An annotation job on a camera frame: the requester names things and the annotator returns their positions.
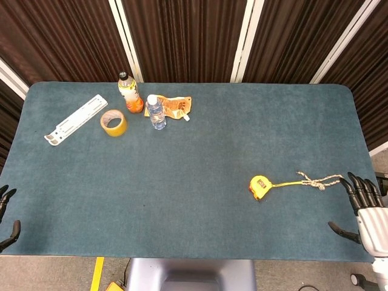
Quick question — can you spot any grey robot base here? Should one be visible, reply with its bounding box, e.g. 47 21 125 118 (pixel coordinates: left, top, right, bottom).
125 258 258 291

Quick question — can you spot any yellow plastic strip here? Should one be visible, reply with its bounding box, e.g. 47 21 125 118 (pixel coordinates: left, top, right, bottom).
90 256 105 291

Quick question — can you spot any braided beige rope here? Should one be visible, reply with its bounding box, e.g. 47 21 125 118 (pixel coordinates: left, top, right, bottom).
296 171 345 191

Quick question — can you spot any left black-fingered robot hand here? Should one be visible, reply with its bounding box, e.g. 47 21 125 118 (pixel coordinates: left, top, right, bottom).
0 184 21 252

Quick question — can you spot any yellow tape measure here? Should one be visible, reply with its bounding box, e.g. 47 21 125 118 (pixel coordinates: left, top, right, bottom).
249 175 304 201

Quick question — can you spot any clear water bottle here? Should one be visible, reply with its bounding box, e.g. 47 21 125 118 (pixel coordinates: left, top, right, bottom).
145 94 167 130

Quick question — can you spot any orange juice bottle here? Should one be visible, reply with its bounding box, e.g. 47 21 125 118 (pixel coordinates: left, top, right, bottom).
117 71 144 114

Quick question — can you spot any orange spout pouch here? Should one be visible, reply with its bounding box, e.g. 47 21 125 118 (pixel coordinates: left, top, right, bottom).
144 95 193 122

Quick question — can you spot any black caster wheel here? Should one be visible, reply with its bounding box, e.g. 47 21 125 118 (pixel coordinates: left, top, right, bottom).
350 273 380 286

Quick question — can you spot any brown pleated screen panel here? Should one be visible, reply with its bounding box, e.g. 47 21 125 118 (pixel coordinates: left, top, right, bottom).
0 79 25 172
121 0 249 84
0 0 132 89
243 0 366 84
320 0 388 152

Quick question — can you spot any right black-fingered robot hand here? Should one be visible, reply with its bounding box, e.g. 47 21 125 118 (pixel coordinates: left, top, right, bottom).
328 172 388 258

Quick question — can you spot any blue felt table cover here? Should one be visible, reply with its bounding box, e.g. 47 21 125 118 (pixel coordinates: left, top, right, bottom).
0 81 375 263

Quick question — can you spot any white screen frame post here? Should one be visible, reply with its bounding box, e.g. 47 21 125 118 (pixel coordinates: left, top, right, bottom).
0 58 30 100
108 0 144 83
309 0 383 85
369 144 388 158
230 0 265 84

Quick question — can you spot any tan packing tape roll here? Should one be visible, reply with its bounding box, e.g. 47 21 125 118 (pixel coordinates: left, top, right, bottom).
99 109 129 138

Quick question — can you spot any dark grey floor equipment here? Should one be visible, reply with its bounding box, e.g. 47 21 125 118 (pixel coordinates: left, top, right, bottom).
375 171 388 196

